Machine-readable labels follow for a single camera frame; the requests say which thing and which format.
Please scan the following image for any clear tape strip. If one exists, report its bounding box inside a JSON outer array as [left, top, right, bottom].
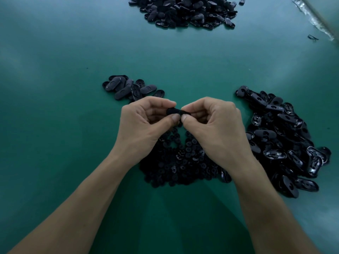
[[289, 0, 339, 42]]

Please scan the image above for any small pile of black oval covers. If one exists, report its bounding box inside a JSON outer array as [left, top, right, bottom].
[[102, 74, 165, 103]]

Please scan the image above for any person's left forearm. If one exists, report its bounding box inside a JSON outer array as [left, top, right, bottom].
[[7, 150, 149, 254]]

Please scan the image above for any pile of small black discs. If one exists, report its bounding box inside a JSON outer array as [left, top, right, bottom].
[[138, 124, 226, 189]]

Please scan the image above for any pile of black open shells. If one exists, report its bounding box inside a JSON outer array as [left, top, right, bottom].
[[220, 85, 332, 199]]

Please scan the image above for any person's right forearm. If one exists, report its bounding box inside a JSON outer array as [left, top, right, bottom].
[[206, 153, 319, 254]]

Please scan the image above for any large pile of black oval covers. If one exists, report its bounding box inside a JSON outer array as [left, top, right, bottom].
[[129, 0, 238, 30]]

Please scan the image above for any person's right hand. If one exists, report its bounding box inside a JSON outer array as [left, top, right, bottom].
[[181, 97, 255, 167]]

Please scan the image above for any person's left hand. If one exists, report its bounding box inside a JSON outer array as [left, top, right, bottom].
[[113, 96, 181, 164]]

